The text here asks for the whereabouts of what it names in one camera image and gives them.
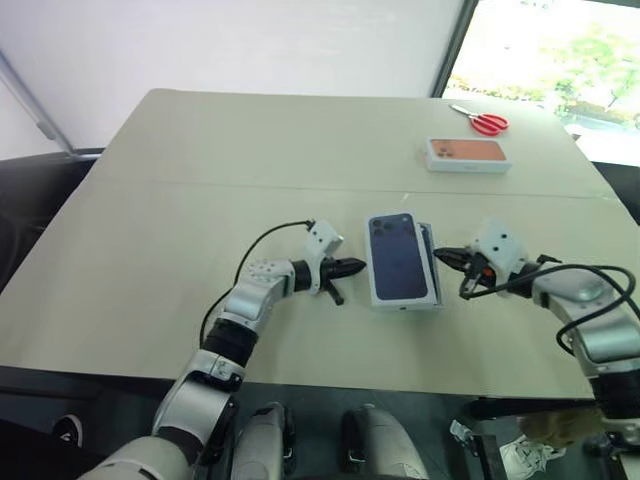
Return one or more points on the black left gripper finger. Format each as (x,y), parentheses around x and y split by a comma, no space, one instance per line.
(356,262)
(355,270)

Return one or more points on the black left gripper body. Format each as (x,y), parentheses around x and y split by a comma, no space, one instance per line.
(332,270)

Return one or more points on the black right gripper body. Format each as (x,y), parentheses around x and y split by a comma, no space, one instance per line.
(477,272)

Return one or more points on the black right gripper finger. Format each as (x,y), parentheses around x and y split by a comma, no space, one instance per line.
(452,262)
(452,252)

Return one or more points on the blue phone box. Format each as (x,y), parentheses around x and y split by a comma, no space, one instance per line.
(397,260)

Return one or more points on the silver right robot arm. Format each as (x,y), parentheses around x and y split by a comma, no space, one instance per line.
(595,330)

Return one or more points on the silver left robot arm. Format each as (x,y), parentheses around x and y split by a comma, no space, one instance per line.
(240,305)

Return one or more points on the white plastic tray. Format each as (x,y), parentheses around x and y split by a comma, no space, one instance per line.
(438,282)

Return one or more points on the phone box orange print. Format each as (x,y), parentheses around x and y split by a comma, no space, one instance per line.
(467,155)

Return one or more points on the brown furry object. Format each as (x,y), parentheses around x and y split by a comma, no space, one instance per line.
(560,425)

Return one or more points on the silver right robot leg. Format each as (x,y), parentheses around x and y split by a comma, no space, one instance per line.
(380,445)

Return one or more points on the silver robot leg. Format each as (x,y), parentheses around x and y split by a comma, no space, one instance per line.
(380,445)
(262,440)

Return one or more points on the silver left robot leg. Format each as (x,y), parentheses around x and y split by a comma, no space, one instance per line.
(262,440)

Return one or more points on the white sneaker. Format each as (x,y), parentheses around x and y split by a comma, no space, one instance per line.
(530,452)

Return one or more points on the black sofa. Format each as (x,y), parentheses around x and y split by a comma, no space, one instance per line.
(35,200)

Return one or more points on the black and white shoe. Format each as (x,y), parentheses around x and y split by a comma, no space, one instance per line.
(69,430)

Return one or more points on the grey metal pole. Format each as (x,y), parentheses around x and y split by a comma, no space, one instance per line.
(35,100)

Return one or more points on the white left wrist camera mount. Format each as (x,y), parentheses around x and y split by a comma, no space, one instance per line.
(324,237)

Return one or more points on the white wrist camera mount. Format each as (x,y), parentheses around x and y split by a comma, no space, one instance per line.
(500,245)
(324,237)

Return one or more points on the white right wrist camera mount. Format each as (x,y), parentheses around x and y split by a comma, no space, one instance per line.
(500,245)

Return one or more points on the dark window frame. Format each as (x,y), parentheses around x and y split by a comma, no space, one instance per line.
(452,45)

